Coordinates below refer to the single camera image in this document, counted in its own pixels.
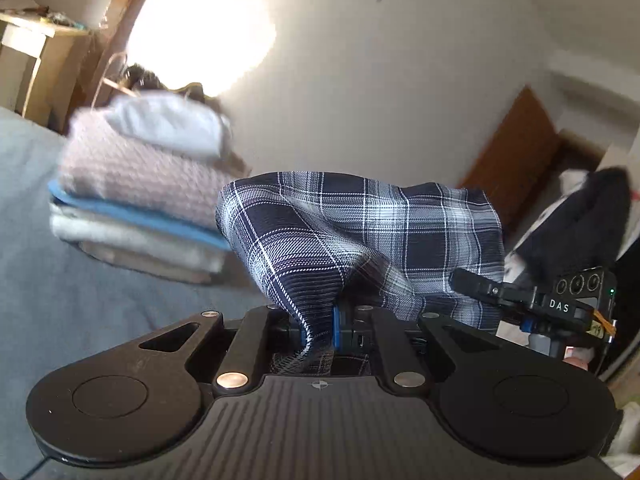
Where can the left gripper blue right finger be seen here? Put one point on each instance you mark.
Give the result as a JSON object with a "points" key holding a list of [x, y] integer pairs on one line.
{"points": [[376, 337]]}

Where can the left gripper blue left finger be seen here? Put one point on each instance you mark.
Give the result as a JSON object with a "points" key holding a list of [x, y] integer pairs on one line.
{"points": [[262, 333]]}

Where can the dark plaid shirt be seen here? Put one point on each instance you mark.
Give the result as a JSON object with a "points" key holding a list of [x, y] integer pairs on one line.
{"points": [[311, 240]]}

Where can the dark clothes on rack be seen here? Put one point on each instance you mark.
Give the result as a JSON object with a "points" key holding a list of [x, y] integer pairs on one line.
{"points": [[582, 229]]}

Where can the person's right hand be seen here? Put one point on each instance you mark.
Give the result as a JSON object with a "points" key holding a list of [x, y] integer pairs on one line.
{"points": [[579, 357]]}

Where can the brown wooden door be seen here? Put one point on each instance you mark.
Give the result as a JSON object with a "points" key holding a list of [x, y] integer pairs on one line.
{"points": [[523, 156]]}

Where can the white folded blanket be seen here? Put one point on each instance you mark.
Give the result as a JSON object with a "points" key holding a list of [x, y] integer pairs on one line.
{"points": [[96, 233]]}

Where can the light blue folded cloth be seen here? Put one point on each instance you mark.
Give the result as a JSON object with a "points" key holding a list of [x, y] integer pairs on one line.
{"points": [[145, 218]]}

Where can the white folded cloth on stack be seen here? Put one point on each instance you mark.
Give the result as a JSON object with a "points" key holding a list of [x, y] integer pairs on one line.
{"points": [[166, 120]]}

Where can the pinkish waffle folded blanket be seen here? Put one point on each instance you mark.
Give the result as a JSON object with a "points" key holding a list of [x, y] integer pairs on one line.
{"points": [[98, 162]]}

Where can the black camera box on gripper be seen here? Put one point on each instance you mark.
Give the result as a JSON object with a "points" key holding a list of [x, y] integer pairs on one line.
{"points": [[588, 298]]}

